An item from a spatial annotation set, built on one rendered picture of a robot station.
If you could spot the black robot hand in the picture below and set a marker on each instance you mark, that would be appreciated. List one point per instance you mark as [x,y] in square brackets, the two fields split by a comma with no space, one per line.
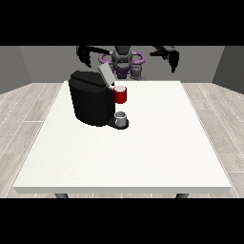
[85,52]
[171,55]

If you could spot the pale grey machine lid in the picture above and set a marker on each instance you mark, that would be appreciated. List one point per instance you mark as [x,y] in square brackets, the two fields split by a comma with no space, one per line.
[106,74]

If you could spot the small grey coffee pod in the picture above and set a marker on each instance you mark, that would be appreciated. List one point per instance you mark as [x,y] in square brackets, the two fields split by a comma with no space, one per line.
[136,72]

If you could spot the black coffee machine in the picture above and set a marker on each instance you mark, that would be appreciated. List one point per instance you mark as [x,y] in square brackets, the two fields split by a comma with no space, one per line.
[90,101]

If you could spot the red pod holder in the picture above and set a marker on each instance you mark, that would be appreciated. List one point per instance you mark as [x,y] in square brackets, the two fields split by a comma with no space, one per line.
[120,96]

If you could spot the grey robot trunk purple rings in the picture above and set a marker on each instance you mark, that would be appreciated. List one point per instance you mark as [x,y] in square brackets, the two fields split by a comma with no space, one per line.
[120,60]

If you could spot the small grey cup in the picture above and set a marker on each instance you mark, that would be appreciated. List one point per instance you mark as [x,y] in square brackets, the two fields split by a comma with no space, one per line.
[120,119]

